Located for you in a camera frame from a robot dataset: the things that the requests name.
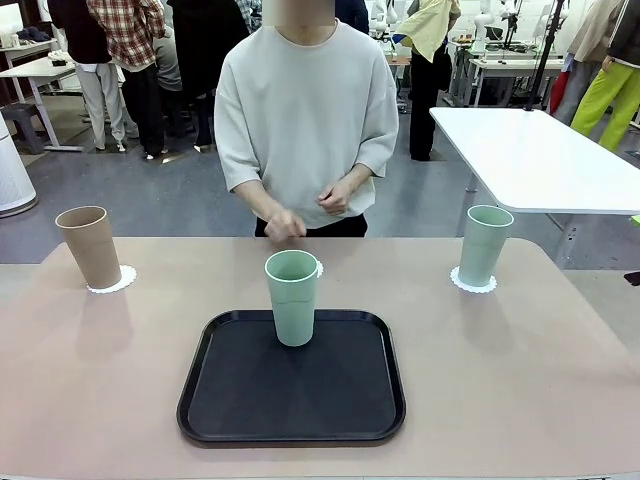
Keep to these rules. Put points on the seated person in grey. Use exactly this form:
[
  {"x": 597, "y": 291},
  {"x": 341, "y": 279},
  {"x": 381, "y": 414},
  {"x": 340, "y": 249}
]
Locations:
[{"x": 167, "y": 65}]

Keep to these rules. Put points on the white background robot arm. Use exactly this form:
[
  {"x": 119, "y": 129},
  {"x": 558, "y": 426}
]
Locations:
[{"x": 482, "y": 25}]

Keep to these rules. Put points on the red fabric item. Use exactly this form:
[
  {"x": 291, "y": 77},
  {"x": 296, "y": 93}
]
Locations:
[{"x": 561, "y": 95}]

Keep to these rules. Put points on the person's left forearm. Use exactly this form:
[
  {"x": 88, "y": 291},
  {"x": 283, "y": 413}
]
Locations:
[{"x": 359, "y": 177}]

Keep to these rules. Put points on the white cylindrical air purifier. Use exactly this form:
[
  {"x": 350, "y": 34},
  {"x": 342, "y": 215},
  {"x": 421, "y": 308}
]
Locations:
[{"x": 15, "y": 175}]

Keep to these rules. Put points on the grey plastic stool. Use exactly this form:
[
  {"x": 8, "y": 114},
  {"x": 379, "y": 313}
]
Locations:
[{"x": 25, "y": 122}]

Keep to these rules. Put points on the person in black clothes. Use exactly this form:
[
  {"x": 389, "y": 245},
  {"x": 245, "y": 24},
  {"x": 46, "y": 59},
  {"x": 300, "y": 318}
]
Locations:
[{"x": 200, "y": 40}]

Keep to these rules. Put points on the white background workbench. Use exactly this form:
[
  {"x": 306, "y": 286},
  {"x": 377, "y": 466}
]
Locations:
[{"x": 500, "y": 65}]

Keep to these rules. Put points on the person's right hand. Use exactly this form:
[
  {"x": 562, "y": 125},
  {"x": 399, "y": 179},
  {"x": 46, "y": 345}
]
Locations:
[{"x": 284, "y": 224}]

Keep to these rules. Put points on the person's right forearm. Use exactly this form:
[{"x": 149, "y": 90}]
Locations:
[{"x": 257, "y": 197}]

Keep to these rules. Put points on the person's left hand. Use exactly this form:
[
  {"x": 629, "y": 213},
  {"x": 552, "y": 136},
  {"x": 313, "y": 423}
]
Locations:
[{"x": 336, "y": 199}]

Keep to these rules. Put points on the black plastic tray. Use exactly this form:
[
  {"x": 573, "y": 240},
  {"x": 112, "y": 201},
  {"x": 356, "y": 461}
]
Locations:
[{"x": 295, "y": 395}]

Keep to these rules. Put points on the person in yellow shirt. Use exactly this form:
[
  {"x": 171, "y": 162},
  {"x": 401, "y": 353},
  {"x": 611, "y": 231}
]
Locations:
[{"x": 425, "y": 75}]

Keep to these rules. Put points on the green plastic cup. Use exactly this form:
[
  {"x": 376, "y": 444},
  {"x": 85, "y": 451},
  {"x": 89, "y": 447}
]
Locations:
[
  {"x": 482, "y": 250},
  {"x": 292, "y": 310}
]

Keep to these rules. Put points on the brown plastic cup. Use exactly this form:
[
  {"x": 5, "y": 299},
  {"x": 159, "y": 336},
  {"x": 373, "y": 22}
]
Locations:
[{"x": 92, "y": 250}]

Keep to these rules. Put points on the white scalloped coaster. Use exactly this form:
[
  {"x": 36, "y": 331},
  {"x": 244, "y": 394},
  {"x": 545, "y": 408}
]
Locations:
[
  {"x": 320, "y": 270},
  {"x": 127, "y": 277},
  {"x": 462, "y": 285}
]

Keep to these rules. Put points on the white folding table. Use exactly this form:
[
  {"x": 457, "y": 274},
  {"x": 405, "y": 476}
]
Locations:
[{"x": 525, "y": 160}]

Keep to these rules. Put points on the person in neon green trousers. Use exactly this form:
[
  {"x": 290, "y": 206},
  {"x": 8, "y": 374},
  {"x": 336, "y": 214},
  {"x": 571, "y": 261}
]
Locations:
[{"x": 605, "y": 100}]

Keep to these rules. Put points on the white desk with grey legs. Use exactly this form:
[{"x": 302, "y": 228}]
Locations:
[{"x": 35, "y": 72}]

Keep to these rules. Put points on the black tripod pole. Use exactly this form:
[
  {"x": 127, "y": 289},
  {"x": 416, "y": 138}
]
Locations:
[{"x": 542, "y": 65}]

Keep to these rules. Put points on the person in beige jacket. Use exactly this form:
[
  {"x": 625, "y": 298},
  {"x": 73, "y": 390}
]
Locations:
[{"x": 587, "y": 45}]

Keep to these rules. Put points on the person in plaid shirt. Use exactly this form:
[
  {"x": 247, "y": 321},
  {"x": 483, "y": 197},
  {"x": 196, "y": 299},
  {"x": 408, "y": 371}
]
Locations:
[{"x": 135, "y": 35}]

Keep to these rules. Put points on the person in beige sweater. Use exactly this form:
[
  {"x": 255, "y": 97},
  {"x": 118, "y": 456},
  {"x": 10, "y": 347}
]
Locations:
[{"x": 305, "y": 115}]

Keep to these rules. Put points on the person in black vest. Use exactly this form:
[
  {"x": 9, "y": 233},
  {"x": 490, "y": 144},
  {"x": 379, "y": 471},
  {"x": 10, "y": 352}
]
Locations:
[{"x": 80, "y": 30}]

